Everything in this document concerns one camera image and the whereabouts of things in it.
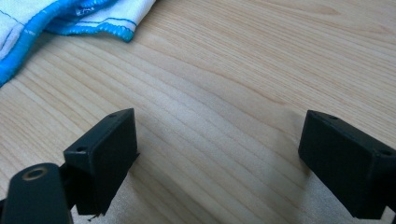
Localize white cloth with blue grid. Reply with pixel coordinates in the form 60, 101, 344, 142
0, 0, 157, 88

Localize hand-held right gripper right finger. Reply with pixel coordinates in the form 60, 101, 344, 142
297, 109, 396, 220

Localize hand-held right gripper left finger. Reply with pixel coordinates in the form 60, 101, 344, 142
62, 107, 140, 217

